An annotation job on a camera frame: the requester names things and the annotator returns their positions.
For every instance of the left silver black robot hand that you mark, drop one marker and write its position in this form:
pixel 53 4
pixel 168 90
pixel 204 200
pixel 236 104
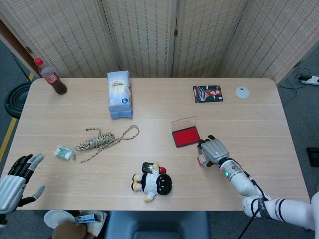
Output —
pixel 10 191

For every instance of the red ink pad clear lid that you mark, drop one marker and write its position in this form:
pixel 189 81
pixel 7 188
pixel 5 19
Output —
pixel 185 138

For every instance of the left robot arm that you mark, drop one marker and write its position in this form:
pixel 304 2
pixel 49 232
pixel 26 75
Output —
pixel 2 220

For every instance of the small green white packet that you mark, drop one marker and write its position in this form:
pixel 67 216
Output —
pixel 63 152

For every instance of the white blue paper bag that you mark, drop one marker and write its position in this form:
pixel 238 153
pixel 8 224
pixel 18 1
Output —
pixel 119 92

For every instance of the white plate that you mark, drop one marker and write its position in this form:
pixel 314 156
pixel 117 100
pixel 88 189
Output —
pixel 56 217

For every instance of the black round stool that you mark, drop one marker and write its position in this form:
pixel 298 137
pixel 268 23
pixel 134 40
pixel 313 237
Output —
pixel 15 99

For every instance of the brown wooden door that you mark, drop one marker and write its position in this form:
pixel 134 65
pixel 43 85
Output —
pixel 12 44

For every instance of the small black device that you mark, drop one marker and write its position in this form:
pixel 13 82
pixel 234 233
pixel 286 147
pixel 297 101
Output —
pixel 147 167

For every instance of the black floor box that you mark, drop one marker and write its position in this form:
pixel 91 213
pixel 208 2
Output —
pixel 313 156

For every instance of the blue white small carton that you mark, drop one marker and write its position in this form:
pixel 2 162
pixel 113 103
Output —
pixel 84 218

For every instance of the brown round wooden board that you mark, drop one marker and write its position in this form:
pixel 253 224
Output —
pixel 67 231

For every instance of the dark red printed box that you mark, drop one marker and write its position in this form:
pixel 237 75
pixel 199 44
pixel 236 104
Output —
pixel 208 94

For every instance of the black white plush doll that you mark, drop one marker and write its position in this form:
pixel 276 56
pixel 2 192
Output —
pixel 154 183

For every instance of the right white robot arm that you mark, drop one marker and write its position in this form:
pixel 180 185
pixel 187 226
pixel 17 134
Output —
pixel 239 179

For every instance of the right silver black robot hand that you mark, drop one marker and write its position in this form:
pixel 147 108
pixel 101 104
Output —
pixel 215 150

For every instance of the woven folding screen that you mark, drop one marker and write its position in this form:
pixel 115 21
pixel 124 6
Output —
pixel 149 37

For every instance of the white power strip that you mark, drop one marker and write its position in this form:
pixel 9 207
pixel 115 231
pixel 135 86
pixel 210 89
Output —
pixel 311 80

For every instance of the open cardboard box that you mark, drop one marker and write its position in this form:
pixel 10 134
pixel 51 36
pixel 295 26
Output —
pixel 98 225

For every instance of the white round disc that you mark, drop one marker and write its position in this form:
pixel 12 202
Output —
pixel 243 92

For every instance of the cola bottle red cap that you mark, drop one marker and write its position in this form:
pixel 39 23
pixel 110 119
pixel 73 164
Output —
pixel 53 82

